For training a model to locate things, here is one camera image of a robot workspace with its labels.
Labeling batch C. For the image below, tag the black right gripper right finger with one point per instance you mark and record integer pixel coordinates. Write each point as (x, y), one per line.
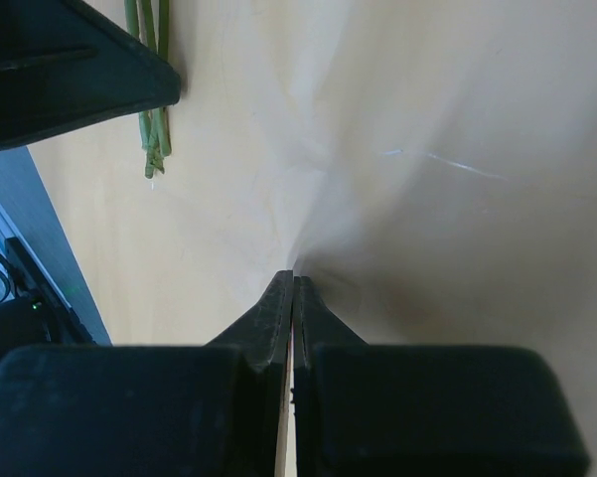
(423, 410)

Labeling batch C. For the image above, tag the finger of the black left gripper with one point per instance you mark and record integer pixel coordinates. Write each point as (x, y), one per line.
(65, 66)

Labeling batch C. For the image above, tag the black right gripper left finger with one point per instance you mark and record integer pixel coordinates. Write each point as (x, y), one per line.
(213, 410)

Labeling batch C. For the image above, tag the pink fake flower stem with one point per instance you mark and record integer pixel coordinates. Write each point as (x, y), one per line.
(150, 37)
(132, 25)

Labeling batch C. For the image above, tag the orange wrapping paper sheet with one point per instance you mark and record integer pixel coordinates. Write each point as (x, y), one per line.
(431, 165)

